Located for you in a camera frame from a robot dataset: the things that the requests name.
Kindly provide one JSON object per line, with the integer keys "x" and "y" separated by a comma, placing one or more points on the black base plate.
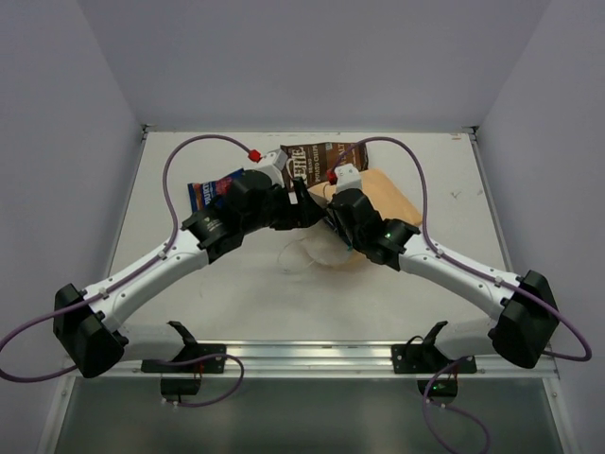
{"x": 192, "y": 356}
{"x": 419, "y": 355}

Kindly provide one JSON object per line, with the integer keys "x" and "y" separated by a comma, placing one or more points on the black controller box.
{"x": 441, "y": 390}
{"x": 175, "y": 388}

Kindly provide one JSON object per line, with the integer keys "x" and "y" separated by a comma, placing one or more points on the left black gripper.
{"x": 297, "y": 208}

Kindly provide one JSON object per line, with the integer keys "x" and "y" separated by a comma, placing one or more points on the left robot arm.
{"x": 92, "y": 326}

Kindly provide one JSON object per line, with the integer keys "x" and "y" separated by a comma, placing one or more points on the blue white snack packet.
{"x": 334, "y": 224}

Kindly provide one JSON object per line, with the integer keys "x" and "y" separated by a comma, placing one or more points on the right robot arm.
{"x": 518, "y": 322}

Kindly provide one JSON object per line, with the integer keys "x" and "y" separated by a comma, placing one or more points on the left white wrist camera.
{"x": 271, "y": 164}

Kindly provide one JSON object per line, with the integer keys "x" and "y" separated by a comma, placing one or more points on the blue chip snack bag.
{"x": 201, "y": 194}

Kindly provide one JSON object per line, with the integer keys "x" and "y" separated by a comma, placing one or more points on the brown paper bag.
{"x": 321, "y": 245}

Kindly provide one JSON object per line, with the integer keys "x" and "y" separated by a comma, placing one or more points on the aluminium mounting rail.
{"x": 353, "y": 359}

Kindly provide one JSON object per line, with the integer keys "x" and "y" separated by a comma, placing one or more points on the right black controller box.
{"x": 441, "y": 390}

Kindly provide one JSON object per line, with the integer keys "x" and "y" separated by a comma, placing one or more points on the dark brown snack packet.
{"x": 310, "y": 162}

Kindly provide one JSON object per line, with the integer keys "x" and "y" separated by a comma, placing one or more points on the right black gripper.
{"x": 330, "y": 205}

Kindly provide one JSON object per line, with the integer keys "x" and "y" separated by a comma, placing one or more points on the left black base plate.
{"x": 192, "y": 356}

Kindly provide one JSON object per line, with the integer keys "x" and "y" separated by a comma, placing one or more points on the left black controller box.
{"x": 175, "y": 388}

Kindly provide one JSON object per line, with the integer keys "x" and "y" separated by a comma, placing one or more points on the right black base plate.
{"x": 419, "y": 355}

